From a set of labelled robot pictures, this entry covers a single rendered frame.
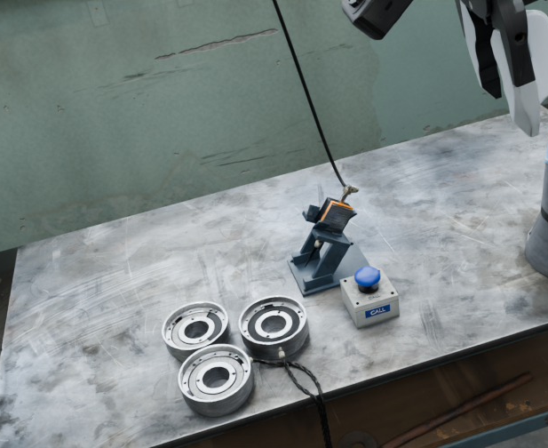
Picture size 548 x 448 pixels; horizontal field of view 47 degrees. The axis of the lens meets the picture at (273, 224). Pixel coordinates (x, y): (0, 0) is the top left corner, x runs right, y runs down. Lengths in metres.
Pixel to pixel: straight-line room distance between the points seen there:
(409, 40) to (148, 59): 1.04
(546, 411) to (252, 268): 0.57
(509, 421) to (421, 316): 0.30
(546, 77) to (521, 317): 0.57
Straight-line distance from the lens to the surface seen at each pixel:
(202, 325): 1.02
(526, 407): 1.22
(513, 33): 0.45
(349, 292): 0.98
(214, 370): 0.94
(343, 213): 1.03
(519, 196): 1.26
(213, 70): 2.48
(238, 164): 2.65
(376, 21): 0.44
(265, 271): 1.12
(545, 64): 0.49
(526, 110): 0.49
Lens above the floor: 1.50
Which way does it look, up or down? 35 degrees down
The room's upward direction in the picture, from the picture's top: 11 degrees counter-clockwise
